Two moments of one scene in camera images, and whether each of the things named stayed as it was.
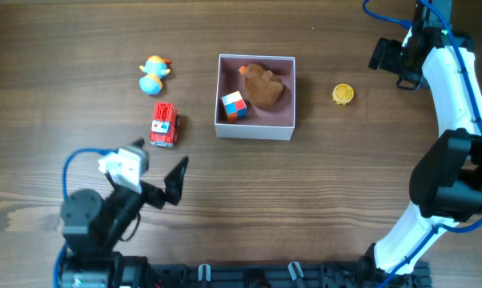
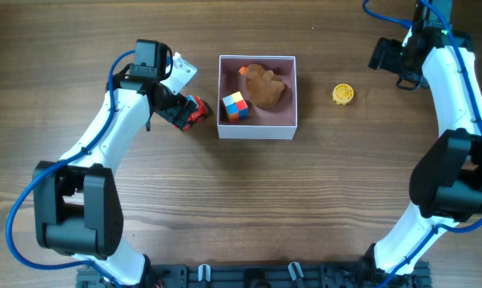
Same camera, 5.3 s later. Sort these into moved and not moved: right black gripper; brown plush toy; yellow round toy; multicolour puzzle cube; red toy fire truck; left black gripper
Moved: red toy fire truck; left black gripper
Not moved: yellow round toy; right black gripper; multicolour puzzle cube; brown plush toy
